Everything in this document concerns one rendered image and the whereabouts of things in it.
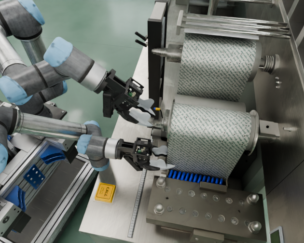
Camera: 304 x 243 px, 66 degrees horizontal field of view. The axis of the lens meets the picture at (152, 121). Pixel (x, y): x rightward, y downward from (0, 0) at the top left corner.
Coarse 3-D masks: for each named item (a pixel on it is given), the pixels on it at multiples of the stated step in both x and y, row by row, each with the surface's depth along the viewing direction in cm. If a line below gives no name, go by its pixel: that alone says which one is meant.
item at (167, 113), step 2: (166, 110) 76; (168, 110) 77; (166, 112) 76; (168, 112) 76; (166, 114) 75; (168, 114) 75; (166, 116) 75; (168, 116) 75; (164, 118) 75; (166, 118) 75; (164, 120) 75; (166, 120) 75; (164, 122) 75; (166, 122) 75; (164, 124) 75; (166, 124) 75; (164, 126) 75; (166, 126) 75; (164, 128) 76; (166, 128) 76; (164, 130) 77; (166, 130) 76
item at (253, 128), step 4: (252, 116) 73; (168, 120) 73; (252, 120) 71; (168, 124) 73; (252, 124) 70; (252, 128) 70; (252, 132) 70; (252, 136) 70; (252, 140) 70; (248, 144) 71; (248, 148) 73
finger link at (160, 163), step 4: (152, 160) 84; (156, 160) 86; (160, 160) 81; (152, 164) 85; (156, 164) 85; (160, 164) 84; (164, 164) 83; (168, 164) 85; (172, 164) 85; (160, 168) 84; (164, 168) 84; (168, 168) 84
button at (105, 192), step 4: (100, 184) 99; (104, 184) 99; (108, 184) 99; (100, 188) 98; (104, 188) 98; (108, 188) 98; (112, 188) 98; (96, 192) 97; (100, 192) 97; (104, 192) 97; (108, 192) 97; (112, 192) 97; (96, 196) 96; (100, 196) 96; (104, 196) 96; (108, 196) 96; (112, 196) 97; (100, 200) 96; (104, 200) 95; (108, 200) 95
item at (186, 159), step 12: (168, 144) 78; (168, 156) 84; (180, 156) 83; (192, 156) 81; (204, 156) 80; (216, 156) 78; (228, 156) 77; (240, 156) 76; (180, 168) 90; (192, 168) 88; (204, 168) 86; (216, 168) 85; (228, 168) 83
